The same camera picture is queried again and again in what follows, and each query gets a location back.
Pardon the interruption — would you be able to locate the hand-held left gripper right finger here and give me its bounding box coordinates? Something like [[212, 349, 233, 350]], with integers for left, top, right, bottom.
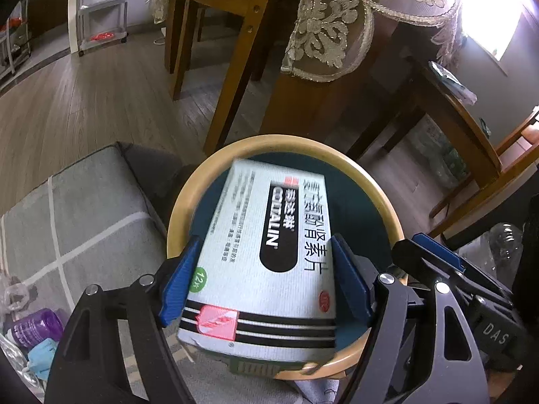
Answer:
[[329, 233, 492, 404]]

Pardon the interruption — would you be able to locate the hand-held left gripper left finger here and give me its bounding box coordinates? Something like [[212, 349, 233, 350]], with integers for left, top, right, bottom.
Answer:
[[44, 235, 204, 404]]

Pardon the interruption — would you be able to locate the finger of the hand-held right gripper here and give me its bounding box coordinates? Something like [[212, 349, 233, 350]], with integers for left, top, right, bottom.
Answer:
[[391, 233, 513, 309]]

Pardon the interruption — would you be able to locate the green and white medicine box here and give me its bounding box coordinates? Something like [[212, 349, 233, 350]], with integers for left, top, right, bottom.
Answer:
[[176, 159, 340, 363]]

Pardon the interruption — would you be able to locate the round wood-rimmed bin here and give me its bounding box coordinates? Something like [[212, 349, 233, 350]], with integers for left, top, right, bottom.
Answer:
[[166, 135, 407, 382]]

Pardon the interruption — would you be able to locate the clear plastic bottle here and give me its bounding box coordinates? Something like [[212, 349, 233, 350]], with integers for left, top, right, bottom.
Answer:
[[462, 222, 526, 280]]

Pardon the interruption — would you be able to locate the shrink-wrapped bottle pack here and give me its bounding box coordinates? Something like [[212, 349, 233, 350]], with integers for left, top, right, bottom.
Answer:
[[400, 125, 469, 191]]

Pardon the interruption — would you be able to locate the grey checked mat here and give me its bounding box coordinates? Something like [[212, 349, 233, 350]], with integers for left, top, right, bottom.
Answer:
[[0, 142, 191, 404]]

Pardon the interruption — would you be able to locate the wooden chair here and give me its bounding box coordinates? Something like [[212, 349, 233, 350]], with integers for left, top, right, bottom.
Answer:
[[163, 0, 305, 157], [430, 107, 539, 240], [344, 56, 504, 229]]

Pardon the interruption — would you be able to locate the purple plastic bottle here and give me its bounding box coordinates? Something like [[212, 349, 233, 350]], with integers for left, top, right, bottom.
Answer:
[[8, 308, 65, 348]]

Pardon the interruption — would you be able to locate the clear plastic bag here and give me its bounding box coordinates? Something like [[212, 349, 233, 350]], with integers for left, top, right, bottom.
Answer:
[[0, 277, 31, 317]]

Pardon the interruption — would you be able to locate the patterned chair cushion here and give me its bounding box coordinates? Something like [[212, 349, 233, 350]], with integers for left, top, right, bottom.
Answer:
[[429, 61, 478, 105]]

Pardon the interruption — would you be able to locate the bright window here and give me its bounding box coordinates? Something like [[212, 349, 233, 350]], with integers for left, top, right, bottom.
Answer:
[[467, 0, 532, 65]]

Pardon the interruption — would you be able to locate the wooden dining table lace cloth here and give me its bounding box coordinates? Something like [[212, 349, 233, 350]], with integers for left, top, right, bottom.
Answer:
[[147, 0, 469, 83]]

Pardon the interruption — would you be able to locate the white shelf rack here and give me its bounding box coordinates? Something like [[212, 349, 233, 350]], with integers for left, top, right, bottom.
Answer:
[[76, 0, 129, 57]]

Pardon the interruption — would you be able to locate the metal shelf unit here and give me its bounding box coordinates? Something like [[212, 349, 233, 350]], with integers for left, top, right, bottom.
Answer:
[[0, 12, 33, 81]]

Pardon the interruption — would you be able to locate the dark wooden cabinet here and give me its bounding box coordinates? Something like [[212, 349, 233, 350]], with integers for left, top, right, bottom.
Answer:
[[23, 0, 73, 40]]

